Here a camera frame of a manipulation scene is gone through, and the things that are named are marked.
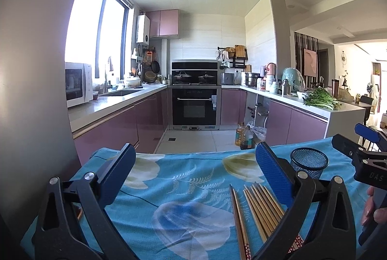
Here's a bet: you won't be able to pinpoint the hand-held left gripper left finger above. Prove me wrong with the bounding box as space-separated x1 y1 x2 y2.
32 143 136 260

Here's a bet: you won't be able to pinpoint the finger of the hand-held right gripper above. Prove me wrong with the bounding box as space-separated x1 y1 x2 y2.
354 123 387 146
332 134 387 171

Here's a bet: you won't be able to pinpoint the person's right hand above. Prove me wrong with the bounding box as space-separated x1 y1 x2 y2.
361 187 387 226

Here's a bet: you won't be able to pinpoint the blue floral tablecloth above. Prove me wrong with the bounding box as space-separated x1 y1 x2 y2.
21 137 368 260

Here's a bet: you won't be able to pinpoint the pink wall picture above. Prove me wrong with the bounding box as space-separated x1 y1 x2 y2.
303 49 317 78

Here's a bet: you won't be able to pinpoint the pink wall cabinets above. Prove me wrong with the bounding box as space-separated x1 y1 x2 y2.
144 9 179 37

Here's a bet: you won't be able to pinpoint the clear plastic bag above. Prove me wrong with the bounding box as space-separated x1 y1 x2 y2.
252 126 268 146

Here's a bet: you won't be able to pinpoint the dark brown chopstick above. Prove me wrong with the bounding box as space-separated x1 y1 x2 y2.
232 188 252 260
229 185 246 260

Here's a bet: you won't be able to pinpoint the mint green air fryer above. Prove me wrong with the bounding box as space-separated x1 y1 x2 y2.
282 67 306 91

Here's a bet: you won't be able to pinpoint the bunch of green vegetables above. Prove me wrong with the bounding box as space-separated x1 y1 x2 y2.
302 87 343 111

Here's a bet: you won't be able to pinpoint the white wall water heater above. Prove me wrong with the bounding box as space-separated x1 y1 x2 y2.
136 15 151 43

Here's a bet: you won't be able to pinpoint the black integrated stove oven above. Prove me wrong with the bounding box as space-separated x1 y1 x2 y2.
168 59 222 130

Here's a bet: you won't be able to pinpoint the steel kitchen faucet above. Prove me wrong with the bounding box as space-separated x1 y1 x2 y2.
104 56 114 94

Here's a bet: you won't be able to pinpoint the dark striped wall panel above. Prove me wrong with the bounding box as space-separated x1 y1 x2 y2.
294 32 319 87

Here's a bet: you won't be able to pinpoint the pink kitchen base cabinets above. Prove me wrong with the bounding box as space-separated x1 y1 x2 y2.
69 86 170 164
220 86 366 146

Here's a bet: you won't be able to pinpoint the black mesh utensil holder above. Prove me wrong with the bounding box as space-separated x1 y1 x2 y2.
290 148 329 180

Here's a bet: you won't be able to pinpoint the grey refrigerator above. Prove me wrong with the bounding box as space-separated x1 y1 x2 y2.
0 0 93 236

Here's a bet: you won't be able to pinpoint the kitchen window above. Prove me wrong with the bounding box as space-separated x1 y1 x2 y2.
65 0 134 79

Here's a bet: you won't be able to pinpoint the black wall spice rack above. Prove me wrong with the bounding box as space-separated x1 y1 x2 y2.
217 45 248 69

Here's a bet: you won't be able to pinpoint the white microwave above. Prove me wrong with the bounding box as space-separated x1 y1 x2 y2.
65 62 94 108

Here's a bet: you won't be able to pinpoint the bunch of wooden chopsticks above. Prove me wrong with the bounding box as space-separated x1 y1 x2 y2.
243 181 305 253

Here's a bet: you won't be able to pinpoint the yellow cooking oil bottle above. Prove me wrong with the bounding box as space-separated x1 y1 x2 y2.
235 123 246 149

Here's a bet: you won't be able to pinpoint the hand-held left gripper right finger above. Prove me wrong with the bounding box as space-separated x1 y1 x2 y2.
251 142 357 260

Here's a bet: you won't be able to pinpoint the steel stockpot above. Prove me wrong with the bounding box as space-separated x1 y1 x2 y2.
245 72 260 87

